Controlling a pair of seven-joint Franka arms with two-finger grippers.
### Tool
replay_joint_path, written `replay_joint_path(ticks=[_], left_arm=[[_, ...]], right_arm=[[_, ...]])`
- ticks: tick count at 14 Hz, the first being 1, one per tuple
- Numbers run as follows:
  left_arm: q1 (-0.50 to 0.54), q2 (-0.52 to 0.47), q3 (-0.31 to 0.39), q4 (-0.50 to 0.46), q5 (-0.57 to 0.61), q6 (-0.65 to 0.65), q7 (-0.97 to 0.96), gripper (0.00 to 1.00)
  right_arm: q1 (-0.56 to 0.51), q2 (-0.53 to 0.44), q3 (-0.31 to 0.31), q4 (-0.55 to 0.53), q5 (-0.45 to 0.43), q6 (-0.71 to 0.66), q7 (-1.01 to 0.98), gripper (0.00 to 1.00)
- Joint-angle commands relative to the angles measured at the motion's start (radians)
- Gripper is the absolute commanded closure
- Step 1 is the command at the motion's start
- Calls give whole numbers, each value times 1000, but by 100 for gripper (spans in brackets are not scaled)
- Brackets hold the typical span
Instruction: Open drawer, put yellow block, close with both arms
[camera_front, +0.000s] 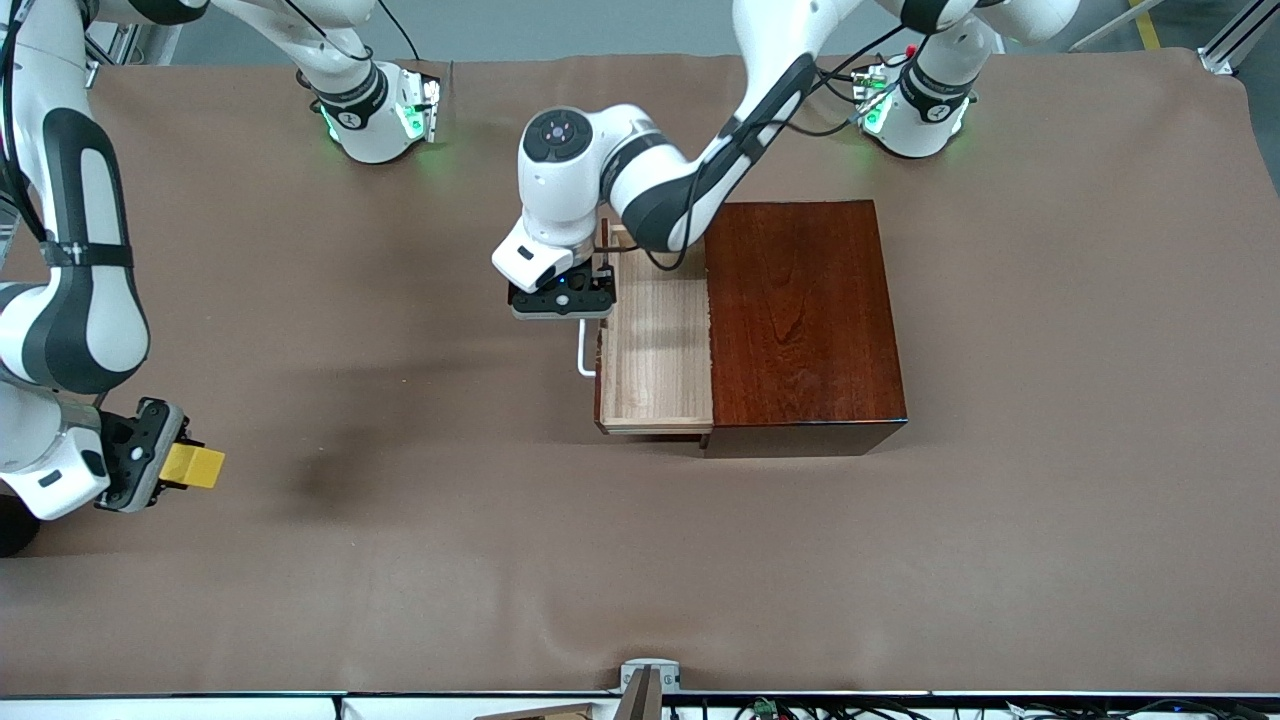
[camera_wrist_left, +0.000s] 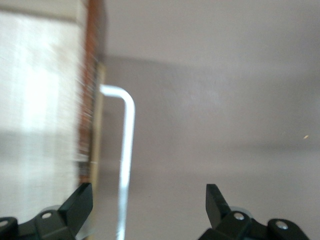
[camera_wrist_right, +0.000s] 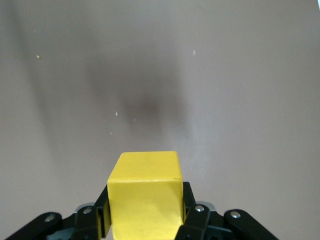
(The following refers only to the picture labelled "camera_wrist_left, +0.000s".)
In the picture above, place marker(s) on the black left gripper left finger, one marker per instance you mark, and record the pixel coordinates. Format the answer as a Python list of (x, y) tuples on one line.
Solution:
[(77, 210)]

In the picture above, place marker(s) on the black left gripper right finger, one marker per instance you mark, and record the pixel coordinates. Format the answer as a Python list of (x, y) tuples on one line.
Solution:
[(215, 210)]

